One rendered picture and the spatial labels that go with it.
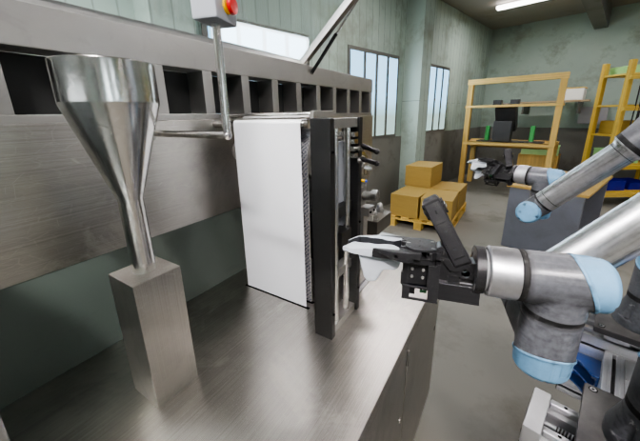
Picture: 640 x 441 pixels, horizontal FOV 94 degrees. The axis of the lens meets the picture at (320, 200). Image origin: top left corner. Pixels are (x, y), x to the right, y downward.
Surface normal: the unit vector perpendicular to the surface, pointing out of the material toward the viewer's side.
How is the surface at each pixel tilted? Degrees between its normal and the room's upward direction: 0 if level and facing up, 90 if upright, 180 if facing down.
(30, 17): 90
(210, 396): 0
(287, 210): 90
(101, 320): 90
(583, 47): 90
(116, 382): 0
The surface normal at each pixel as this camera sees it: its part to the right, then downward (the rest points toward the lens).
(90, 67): 0.36, 0.25
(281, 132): -0.54, 0.24
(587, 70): -0.70, 0.21
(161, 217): 0.85, 0.13
